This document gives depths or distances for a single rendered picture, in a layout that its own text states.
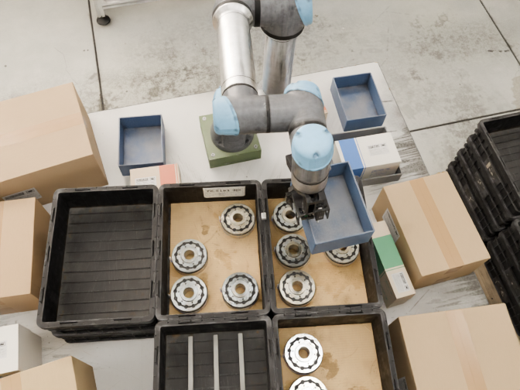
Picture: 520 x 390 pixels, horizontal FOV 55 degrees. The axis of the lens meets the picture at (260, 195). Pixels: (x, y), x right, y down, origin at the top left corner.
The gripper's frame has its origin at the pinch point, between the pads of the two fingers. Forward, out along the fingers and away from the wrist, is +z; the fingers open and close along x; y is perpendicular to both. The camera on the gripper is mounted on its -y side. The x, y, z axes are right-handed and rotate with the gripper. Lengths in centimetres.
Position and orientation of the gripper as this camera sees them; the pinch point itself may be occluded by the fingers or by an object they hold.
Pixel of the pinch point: (303, 209)
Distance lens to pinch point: 122.6
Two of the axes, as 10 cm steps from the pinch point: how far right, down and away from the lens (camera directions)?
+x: 9.7, -2.2, 0.6
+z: 0.4, 4.4, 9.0
